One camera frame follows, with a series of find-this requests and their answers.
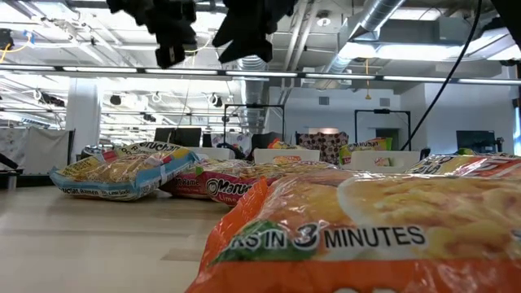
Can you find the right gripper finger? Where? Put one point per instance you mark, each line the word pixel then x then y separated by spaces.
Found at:
pixel 256 49
pixel 234 34

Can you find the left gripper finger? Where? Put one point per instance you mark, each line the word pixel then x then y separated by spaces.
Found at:
pixel 171 57

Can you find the long ceiling light strip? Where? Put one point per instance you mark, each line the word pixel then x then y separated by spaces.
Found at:
pixel 102 69

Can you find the black computer monitor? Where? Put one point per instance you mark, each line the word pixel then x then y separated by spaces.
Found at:
pixel 474 140
pixel 183 136

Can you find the white plastic bin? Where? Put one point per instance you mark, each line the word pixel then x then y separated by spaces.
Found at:
pixel 403 159
pixel 215 154
pixel 264 156

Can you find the white square pillar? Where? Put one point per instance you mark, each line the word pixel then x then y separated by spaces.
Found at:
pixel 83 118

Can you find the polka dot fabric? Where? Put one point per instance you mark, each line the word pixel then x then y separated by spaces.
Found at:
pixel 325 146

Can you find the black round drum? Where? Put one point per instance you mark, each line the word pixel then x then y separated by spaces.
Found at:
pixel 91 151

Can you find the white cloth partition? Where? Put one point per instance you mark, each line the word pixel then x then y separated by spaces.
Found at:
pixel 45 150

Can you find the silver spiral ventilation duct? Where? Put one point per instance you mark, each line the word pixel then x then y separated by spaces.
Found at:
pixel 254 93
pixel 378 12

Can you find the black rig frame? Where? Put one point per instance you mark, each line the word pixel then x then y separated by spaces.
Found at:
pixel 254 106
pixel 382 110

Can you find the grey rectangular air duct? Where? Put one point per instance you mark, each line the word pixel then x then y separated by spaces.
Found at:
pixel 407 36

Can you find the black aluminium table frame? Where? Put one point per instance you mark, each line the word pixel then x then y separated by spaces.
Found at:
pixel 24 181

